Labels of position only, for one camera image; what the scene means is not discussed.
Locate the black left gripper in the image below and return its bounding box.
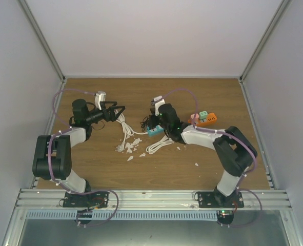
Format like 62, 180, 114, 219
86, 101, 125, 124

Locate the black power adapter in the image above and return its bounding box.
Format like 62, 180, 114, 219
140, 115, 158, 129

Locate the teal power strip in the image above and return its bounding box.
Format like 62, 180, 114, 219
147, 125, 164, 137

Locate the pink charger plug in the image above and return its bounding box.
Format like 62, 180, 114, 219
190, 113, 199, 123

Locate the green charger plug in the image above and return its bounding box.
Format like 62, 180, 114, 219
198, 111, 208, 121

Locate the orange power strip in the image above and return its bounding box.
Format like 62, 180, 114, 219
195, 113, 217, 127

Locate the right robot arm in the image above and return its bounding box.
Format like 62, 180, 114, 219
148, 103, 257, 208

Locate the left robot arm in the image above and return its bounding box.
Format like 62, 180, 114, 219
32, 99, 126, 207

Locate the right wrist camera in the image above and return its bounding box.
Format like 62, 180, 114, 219
151, 96, 165, 116

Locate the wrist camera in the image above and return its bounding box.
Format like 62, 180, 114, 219
151, 96, 165, 116
94, 91, 106, 110

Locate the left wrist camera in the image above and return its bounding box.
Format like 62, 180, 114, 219
94, 91, 106, 110

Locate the white teal-strip cable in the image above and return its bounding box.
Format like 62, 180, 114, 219
114, 113, 148, 154

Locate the white orange-strip cable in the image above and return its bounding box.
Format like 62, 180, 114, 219
145, 135, 175, 155

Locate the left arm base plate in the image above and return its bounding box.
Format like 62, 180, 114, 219
60, 191, 109, 209

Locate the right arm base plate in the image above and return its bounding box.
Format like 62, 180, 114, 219
194, 189, 245, 208

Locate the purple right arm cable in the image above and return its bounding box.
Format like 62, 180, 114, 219
161, 88, 263, 229

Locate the aluminium front rail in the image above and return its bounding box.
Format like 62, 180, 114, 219
15, 189, 291, 221

